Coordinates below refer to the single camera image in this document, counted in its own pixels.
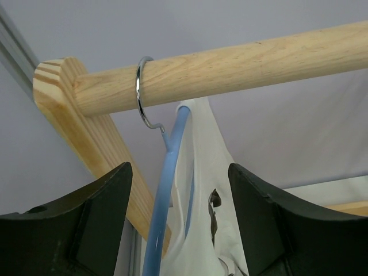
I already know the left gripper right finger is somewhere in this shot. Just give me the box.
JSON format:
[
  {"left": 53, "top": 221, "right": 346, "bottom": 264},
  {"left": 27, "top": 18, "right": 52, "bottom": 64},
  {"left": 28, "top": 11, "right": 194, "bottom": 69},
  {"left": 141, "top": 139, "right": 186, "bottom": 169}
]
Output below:
[{"left": 228, "top": 163, "right": 367, "bottom": 275}]

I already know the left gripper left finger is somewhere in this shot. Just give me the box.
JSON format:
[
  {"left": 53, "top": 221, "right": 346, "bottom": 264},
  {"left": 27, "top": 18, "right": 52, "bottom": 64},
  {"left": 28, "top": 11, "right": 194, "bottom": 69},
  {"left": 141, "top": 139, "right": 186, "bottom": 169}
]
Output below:
[{"left": 1, "top": 162, "right": 133, "bottom": 275}]

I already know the white t shirt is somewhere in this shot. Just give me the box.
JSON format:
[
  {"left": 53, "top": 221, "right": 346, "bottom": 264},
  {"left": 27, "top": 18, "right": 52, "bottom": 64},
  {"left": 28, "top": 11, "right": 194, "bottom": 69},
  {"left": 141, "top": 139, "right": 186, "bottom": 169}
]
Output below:
[{"left": 160, "top": 97, "right": 248, "bottom": 275}]

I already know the blue white hanger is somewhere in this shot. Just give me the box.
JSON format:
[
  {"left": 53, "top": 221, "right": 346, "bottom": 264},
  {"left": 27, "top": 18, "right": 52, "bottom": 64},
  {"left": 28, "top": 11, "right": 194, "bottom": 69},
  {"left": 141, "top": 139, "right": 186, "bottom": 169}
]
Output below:
[{"left": 135, "top": 56, "right": 190, "bottom": 276}]

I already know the wooden clothes rack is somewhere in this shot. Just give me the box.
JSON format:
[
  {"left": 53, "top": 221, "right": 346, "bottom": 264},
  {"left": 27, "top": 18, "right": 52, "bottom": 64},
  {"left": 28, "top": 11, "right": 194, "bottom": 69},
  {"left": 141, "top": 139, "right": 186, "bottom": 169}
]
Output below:
[{"left": 33, "top": 20, "right": 368, "bottom": 258}]

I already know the left aluminium frame post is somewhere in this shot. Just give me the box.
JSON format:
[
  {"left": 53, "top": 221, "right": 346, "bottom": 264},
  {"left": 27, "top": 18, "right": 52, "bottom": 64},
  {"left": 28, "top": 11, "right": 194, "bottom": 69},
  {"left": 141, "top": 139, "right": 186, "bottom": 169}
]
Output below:
[{"left": 1, "top": 7, "right": 40, "bottom": 101}]

